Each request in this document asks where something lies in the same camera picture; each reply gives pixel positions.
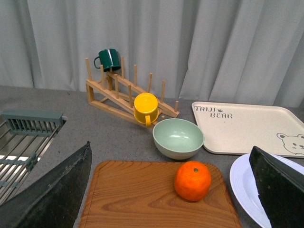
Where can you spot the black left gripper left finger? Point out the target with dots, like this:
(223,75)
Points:
(54,200)

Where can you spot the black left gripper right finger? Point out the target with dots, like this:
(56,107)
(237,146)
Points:
(280,189)

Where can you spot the white round plate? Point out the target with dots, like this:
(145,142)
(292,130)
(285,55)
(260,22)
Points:
(245,189)

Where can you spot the orange fruit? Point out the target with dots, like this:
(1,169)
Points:
(192,180)

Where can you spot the wooden cutting board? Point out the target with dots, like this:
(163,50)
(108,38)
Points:
(137,194)

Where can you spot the metal sink drying rack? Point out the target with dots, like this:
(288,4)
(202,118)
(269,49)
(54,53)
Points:
(24,137)

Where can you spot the cream bear tray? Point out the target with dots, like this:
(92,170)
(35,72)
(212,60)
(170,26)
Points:
(236,128)

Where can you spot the light green bowl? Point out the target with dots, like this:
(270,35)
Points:
(178,139)

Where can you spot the wooden dish rack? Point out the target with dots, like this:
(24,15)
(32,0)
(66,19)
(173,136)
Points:
(114,93)

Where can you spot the yellow mug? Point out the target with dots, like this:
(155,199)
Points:
(146,108)

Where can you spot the grey curtain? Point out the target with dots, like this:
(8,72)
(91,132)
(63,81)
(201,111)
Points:
(236,51)

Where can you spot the dark green mug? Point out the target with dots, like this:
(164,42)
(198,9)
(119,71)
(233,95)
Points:
(109,59)

